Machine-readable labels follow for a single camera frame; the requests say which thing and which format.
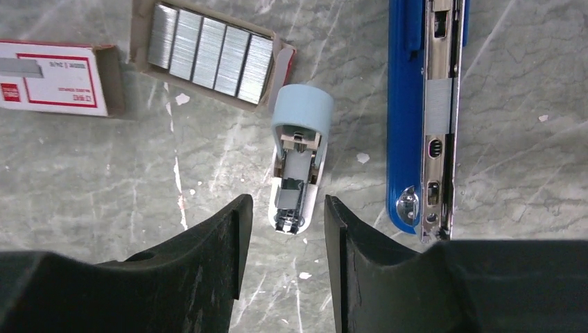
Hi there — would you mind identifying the small white light-blue stapler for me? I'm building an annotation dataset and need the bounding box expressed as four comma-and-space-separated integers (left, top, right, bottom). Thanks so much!
268, 84, 335, 235

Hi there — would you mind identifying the silver staple strip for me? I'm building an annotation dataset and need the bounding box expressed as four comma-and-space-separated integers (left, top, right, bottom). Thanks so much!
424, 78, 453, 135

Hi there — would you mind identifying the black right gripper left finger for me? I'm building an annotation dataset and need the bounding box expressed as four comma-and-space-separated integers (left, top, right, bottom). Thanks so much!
1, 194, 253, 332

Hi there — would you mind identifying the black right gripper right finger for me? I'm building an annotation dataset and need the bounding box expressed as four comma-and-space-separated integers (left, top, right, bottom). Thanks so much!
325, 196, 587, 332

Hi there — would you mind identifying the red white staple box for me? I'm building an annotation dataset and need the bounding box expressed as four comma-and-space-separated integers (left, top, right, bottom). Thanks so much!
1, 40, 126, 117

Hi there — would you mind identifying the cardboard staple tray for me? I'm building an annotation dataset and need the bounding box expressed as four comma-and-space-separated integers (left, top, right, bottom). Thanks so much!
128, 1, 297, 111

